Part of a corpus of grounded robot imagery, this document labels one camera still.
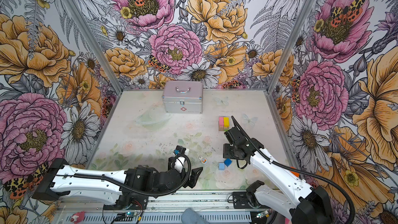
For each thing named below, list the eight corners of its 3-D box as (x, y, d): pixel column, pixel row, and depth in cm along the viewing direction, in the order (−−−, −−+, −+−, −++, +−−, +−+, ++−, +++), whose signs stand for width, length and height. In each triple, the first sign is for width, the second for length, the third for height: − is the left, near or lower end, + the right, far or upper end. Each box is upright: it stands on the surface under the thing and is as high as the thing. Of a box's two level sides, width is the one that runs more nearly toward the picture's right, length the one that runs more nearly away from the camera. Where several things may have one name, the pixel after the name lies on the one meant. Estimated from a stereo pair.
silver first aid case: (165, 115, 109) (160, 98, 96) (171, 88, 127) (167, 71, 114) (203, 115, 109) (203, 98, 96) (203, 88, 127) (203, 71, 114)
